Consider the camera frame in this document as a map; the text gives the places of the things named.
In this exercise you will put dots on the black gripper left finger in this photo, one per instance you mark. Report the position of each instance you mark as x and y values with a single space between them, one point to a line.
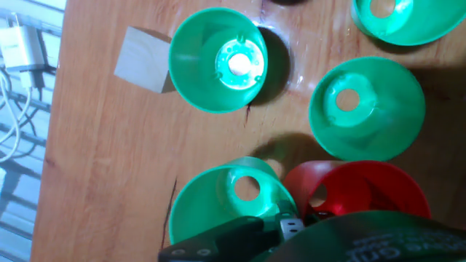
233 240

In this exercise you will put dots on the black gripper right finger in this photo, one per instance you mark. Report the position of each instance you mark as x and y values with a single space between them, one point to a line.
311 218

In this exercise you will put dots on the green plastic cup with print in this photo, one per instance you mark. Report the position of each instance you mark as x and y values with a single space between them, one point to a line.
429 25
393 123
193 83

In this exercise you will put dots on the plain green plastic cup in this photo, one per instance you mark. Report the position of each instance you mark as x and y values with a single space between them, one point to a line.
196 214

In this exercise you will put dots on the red plastic cup with print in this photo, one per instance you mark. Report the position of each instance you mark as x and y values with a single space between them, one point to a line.
364 185

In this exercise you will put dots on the light wooden block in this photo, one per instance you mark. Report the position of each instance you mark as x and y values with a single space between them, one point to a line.
142 58

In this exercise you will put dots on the white charger adapter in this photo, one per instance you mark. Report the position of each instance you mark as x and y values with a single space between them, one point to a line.
20 47

